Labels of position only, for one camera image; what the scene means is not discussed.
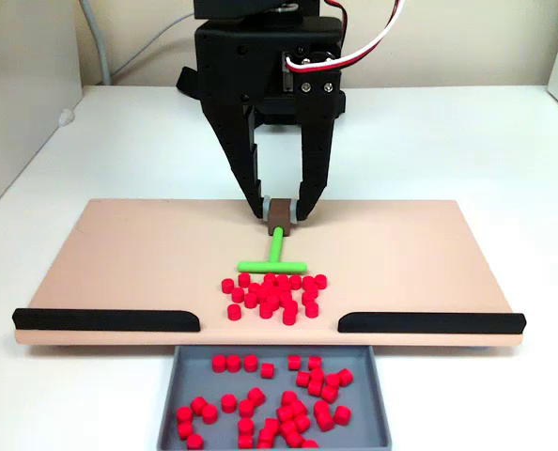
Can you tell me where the beige flat board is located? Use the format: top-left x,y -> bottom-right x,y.
13,197 -> 527,350

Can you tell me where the black edge rail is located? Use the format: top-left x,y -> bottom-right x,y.
337,311 -> 527,335
11,307 -> 201,333

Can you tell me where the grey shallow tray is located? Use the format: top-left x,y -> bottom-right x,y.
155,345 -> 394,450

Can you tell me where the thin grey cable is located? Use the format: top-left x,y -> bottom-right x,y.
111,11 -> 196,81

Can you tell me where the white red black servo cable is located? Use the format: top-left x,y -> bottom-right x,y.
284,0 -> 408,75

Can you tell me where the thick grey cable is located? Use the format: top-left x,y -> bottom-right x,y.
79,0 -> 114,86

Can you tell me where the green T pusher brown handle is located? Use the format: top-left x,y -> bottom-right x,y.
236,198 -> 307,275

